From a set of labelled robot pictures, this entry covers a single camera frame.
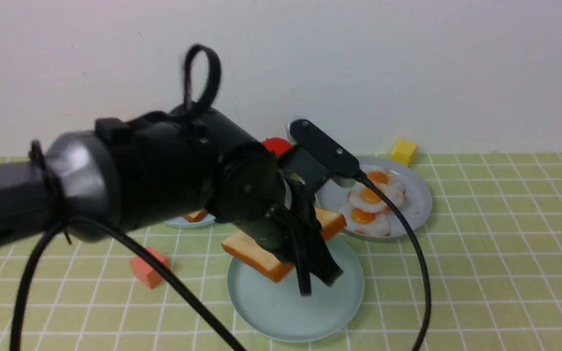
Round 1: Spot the teal front plate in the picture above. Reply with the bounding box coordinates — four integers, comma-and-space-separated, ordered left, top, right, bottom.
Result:
227, 237, 365, 343

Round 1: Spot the grey-blue egg plate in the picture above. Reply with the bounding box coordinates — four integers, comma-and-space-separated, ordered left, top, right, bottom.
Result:
316, 156, 433, 242

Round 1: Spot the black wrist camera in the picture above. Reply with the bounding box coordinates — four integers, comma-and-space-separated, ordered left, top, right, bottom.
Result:
278, 117, 361, 195

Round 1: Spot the light blue plate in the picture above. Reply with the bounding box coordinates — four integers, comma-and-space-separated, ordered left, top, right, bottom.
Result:
164, 214, 216, 229

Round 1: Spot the black cable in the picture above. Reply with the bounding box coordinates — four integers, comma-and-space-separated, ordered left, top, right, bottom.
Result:
10, 171, 432, 351

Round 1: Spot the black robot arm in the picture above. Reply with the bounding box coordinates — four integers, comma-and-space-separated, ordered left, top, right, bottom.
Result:
0, 109, 343, 295

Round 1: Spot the fried egg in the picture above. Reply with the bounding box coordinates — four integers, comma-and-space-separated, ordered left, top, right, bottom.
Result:
347, 183, 406, 214
366, 169, 405, 194
338, 203, 391, 237

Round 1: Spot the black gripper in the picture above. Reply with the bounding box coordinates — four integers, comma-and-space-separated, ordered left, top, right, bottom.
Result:
235, 175, 344, 297

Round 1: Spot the toast slice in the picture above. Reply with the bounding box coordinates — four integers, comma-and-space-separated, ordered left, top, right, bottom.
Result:
182, 210, 208, 223
221, 207, 346, 283

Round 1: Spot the salmon cube block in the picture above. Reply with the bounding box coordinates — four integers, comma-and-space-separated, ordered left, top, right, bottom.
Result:
129, 246, 170, 289

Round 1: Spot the red pomegranate fruit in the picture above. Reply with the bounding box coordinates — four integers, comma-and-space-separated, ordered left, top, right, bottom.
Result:
261, 137, 292, 158

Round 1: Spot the yellow cube block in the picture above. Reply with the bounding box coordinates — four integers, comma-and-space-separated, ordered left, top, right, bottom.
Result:
391, 138, 419, 167

